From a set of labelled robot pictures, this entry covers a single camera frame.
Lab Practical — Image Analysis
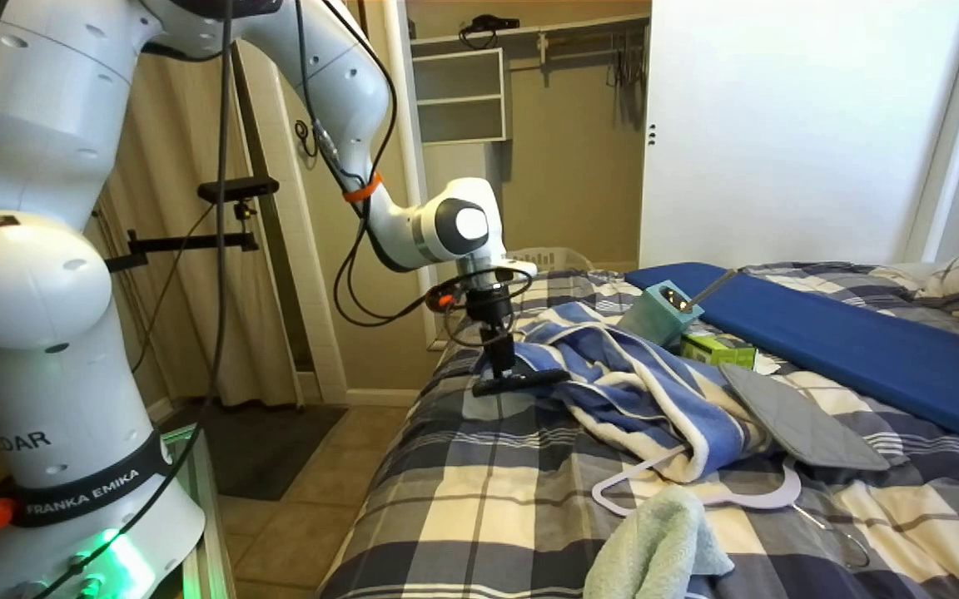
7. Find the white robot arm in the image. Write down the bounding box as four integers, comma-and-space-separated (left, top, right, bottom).
0, 0, 508, 599

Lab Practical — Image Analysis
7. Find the light green folded cloth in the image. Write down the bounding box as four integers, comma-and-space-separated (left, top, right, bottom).
582, 488, 734, 599

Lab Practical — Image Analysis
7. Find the teal small box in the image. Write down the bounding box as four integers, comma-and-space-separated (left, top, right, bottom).
620, 279, 701, 347

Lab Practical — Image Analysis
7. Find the white closet door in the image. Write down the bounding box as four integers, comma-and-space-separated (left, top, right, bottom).
640, 0, 959, 265

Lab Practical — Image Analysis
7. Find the white closet shelf unit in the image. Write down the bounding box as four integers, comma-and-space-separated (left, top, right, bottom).
413, 49, 505, 143

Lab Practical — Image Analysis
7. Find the green small box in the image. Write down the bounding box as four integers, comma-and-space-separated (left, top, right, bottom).
683, 334, 757, 370

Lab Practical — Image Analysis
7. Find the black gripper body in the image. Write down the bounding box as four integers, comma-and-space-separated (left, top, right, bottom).
467, 286, 514, 334

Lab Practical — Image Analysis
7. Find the dark floor mat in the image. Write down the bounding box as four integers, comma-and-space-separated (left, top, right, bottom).
165, 403, 340, 498

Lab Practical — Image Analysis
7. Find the grey flat pad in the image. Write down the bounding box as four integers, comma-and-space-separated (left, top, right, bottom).
721, 365, 889, 472

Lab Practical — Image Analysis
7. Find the blue ironing board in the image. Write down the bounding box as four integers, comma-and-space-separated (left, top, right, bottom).
628, 264, 959, 436

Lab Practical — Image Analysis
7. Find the black camera on stand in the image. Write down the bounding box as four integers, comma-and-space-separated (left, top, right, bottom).
103, 172, 284, 277

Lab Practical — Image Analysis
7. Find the blue white striped towel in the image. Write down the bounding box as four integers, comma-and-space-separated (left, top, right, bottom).
516, 302, 771, 481

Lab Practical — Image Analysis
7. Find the plaid bed comforter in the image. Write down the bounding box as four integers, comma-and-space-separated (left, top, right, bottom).
323, 264, 959, 599

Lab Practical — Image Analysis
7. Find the white clothes hanger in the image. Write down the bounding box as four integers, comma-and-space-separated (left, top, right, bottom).
589, 464, 801, 519

